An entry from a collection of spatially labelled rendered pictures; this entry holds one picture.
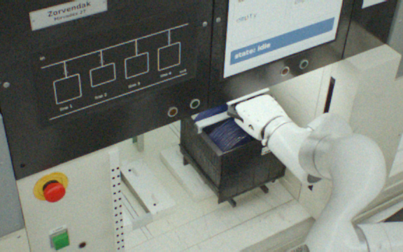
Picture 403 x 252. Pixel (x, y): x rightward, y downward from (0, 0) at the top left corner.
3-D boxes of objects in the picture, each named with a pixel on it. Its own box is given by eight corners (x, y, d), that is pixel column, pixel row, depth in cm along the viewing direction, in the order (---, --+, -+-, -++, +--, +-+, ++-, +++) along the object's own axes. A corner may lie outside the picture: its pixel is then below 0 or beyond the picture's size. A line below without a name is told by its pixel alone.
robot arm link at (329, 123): (371, 101, 123) (321, 106, 153) (304, 152, 121) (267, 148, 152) (399, 139, 124) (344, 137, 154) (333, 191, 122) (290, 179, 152)
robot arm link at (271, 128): (264, 157, 153) (257, 149, 155) (294, 144, 157) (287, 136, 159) (268, 129, 148) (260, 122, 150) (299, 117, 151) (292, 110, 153)
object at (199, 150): (212, 217, 172) (219, 125, 151) (173, 169, 185) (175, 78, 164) (287, 184, 182) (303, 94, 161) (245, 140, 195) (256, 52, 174)
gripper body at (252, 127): (257, 150, 154) (231, 122, 161) (292, 136, 158) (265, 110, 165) (261, 126, 149) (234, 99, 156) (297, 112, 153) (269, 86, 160)
